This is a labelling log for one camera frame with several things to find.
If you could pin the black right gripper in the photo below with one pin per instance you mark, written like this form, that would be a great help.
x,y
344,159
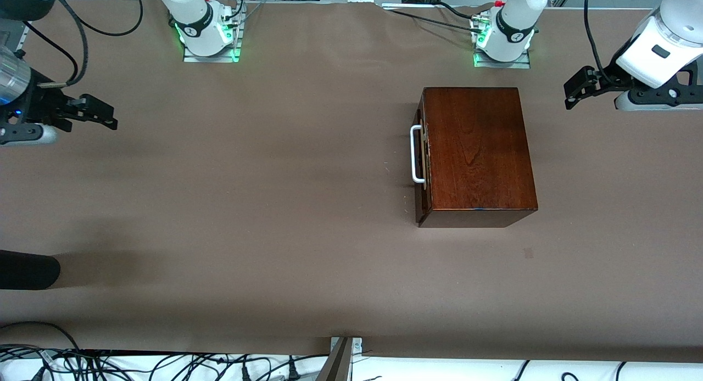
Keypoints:
x,y
39,102

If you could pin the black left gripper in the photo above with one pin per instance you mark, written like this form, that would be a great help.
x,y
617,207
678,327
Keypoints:
x,y
607,79

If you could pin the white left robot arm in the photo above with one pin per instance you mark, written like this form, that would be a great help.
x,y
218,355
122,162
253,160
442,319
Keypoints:
x,y
513,29

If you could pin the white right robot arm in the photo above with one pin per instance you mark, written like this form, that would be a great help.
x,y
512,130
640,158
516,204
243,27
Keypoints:
x,y
197,29

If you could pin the dark brown wooden cabinet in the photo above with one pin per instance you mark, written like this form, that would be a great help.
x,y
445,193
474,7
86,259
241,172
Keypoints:
x,y
478,150

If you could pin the black rounded object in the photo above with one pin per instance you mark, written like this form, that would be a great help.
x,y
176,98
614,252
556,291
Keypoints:
x,y
27,270

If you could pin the black power plug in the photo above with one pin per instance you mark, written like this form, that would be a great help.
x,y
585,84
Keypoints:
x,y
293,373
245,373

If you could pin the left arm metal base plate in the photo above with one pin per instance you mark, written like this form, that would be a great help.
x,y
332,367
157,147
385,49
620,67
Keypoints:
x,y
502,65

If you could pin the aluminium table edge rail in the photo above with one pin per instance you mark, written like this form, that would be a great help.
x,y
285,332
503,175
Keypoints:
x,y
24,35

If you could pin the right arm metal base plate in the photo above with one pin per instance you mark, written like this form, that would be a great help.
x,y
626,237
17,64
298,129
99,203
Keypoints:
x,y
211,59

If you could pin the metal bracket post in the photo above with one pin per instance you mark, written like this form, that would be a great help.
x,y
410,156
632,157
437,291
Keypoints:
x,y
345,345

